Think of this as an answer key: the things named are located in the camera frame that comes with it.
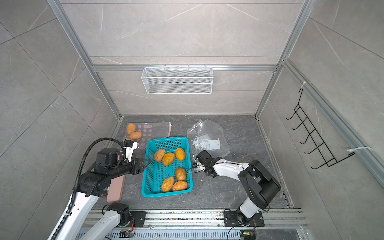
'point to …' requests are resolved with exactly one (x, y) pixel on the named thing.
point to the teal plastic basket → (166, 167)
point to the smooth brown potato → (180, 174)
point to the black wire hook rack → (327, 157)
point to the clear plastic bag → (207, 136)
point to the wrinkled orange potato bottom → (179, 185)
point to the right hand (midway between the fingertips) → (215, 163)
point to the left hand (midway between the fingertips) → (148, 158)
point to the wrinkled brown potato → (131, 128)
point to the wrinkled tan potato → (159, 154)
